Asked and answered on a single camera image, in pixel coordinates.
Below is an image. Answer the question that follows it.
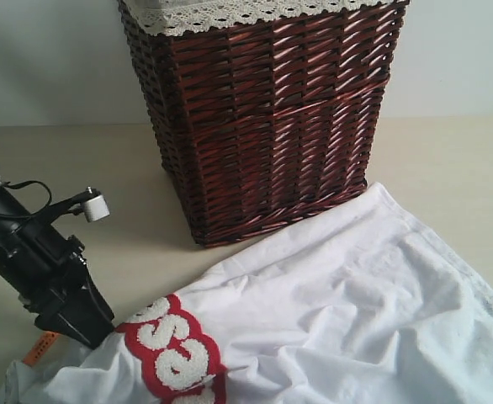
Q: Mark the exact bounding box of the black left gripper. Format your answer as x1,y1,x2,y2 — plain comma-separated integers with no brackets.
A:
17,235,114,349

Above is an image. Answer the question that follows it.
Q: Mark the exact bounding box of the white t-shirt red lettering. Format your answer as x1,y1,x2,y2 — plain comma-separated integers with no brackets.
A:
0,183,493,403

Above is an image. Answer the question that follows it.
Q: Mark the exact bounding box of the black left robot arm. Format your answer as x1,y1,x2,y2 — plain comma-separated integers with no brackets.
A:
0,179,114,348

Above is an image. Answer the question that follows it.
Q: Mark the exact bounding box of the dark brown wicker basket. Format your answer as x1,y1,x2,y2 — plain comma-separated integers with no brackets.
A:
119,1,408,247

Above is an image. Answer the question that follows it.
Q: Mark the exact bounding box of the orange garment tag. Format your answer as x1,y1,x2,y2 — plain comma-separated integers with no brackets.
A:
23,331,60,367

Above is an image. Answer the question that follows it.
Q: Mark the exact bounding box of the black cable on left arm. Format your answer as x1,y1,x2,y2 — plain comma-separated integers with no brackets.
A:
0,180,75,283

